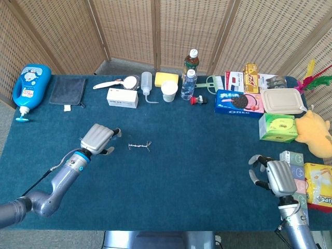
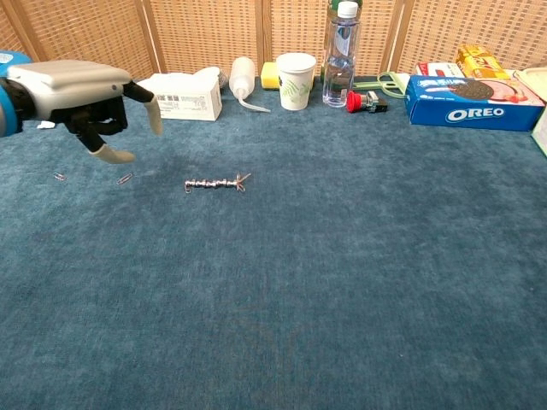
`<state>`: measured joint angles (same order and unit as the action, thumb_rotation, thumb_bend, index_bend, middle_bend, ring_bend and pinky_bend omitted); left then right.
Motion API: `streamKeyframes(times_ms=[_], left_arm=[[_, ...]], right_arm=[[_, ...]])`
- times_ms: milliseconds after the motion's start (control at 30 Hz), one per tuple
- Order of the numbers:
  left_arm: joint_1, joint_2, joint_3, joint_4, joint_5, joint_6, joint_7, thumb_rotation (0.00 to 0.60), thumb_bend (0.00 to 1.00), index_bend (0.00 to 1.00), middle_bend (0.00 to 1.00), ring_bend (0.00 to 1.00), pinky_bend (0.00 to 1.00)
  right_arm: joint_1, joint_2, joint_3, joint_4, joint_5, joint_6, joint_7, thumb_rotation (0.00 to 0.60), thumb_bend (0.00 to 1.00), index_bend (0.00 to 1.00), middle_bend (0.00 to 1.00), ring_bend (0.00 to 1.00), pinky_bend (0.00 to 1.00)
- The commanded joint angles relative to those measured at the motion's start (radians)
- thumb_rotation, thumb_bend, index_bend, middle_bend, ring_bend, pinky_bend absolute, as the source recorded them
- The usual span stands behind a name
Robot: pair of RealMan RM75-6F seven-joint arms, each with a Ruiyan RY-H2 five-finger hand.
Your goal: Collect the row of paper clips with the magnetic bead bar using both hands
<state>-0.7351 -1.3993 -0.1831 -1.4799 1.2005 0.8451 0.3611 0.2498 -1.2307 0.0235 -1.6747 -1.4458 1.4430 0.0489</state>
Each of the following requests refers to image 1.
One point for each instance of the green tissue box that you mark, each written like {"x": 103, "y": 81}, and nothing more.
{"x": 277, "y": 128}

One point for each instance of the blue carpet table cover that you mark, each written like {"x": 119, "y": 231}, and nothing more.
{"x": 207, "y": 135}

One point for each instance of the yellow snack bag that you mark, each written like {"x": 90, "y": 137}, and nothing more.
{"x": 321, "y": 181}

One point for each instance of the clear squeeze wash bottle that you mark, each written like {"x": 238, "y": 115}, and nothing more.
{"x": 146, "y": 83}

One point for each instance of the light green hand brush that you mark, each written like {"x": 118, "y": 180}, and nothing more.
{"x": 211, "y": 83}

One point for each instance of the dark grey cloth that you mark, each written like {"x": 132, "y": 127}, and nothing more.
{"x": 68, "y": 90}

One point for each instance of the silver magnetic bead stick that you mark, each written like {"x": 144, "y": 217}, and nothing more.
{"x": 138, "y": 146}

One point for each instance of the wicker folding screen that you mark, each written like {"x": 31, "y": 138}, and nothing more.
{"x": 129, "y": 26}

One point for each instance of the red emergency push button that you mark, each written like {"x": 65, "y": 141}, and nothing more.
{"x": 193, "y": 100}

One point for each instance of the pastel pocket tissue multipack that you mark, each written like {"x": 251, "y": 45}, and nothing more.
{"x": 295, "y": 157}

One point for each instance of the beige lidded food container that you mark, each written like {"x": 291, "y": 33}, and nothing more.
{"x": 282, "y": 101}

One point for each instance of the white paper cup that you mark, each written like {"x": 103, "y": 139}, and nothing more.
{"x": 169, "y": 90}

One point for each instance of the white cardboard box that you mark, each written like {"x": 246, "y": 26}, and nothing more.
{"x": 122, "y": 98}

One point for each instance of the white blister packet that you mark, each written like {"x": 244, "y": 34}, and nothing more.
{"x": 272, "y": 81}

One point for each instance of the blue detergent bottle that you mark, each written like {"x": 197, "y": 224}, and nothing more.
{"x": 31, "y": 85}

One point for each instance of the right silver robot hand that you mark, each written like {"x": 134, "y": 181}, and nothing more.
{"x": 281, "y": 177}

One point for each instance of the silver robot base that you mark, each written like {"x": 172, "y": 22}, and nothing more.
{"x": 155, "y": 241}

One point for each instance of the yellow snack box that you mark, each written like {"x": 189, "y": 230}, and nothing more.
{"x": 251, "y": 80}

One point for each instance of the yellow sponge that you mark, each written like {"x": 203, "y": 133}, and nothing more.
{"x": 166, "y": 77}

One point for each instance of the red white blue box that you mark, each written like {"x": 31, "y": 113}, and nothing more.
{"x": 234, "y": 80}

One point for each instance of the clear water bottle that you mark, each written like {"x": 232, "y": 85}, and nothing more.
{"x": 188, "y": 88}

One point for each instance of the colourful feather toy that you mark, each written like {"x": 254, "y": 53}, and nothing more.
{"x": 307, "y": 83}

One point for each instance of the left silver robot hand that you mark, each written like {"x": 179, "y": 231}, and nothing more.
{"x": 97, "y": 138}

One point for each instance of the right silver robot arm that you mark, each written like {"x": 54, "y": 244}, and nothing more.
{"x": 298, "y": 228}

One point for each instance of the green tea bottle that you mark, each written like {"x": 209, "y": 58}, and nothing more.
{"x": 192, "y": 63}

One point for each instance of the yellow plush toy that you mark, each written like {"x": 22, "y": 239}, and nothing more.
{"x": 313, "y": 132}

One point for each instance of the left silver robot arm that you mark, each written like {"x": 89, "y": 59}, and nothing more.
{"x": 59, "y": 179}

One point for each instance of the blue Oreo cookie box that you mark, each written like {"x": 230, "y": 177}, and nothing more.
{"x": 233, "y": 103}

